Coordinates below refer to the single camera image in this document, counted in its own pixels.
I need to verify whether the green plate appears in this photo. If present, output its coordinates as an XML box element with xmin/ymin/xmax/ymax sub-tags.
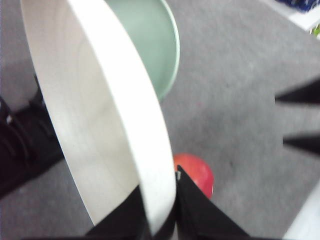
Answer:
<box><xmin>107</xmin><ymin>0</ymin><xmax>180</xmax><ymax>100</ymax></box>

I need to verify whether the black dish rack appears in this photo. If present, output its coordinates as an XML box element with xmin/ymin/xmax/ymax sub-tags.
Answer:
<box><xmin>0</xmin><ymin>76</ymin><xmax>65</xmax><ymax>200</ymax></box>

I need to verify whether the white plate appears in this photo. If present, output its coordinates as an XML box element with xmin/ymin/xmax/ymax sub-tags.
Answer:
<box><xmin>20</xmin><ymin>0</ymin><xmax>177</xmax><ymax>236</ymax></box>

